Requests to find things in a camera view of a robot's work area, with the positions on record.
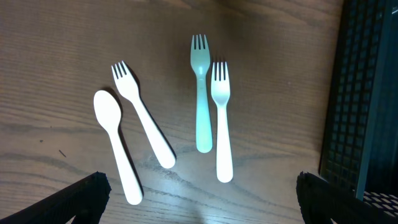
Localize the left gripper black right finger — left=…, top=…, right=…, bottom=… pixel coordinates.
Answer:
left=296, top=172, right=397, bottom=224

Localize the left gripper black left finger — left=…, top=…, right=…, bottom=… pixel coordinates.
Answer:
left=1, top=172, right=111, bottom=224

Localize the white plastic fork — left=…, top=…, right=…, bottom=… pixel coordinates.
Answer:
left=111, top=61, right=176, bottom=169
left=211, top=62, right=233, bottom=183

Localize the mint green plastic fork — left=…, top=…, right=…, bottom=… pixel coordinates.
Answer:
left=190, top=34, right=213, bottom=153

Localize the dark green plastic basket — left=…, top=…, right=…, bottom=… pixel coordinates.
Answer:
left=318, top=0, right=397, bottom=199

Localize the clear white plastic basket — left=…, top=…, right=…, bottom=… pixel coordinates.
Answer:
left=363, top=191, right=397, bottom=211

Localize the white plastic spoon, left side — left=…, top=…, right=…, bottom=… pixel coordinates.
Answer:
left=93, top=90, right=143, bottom=205

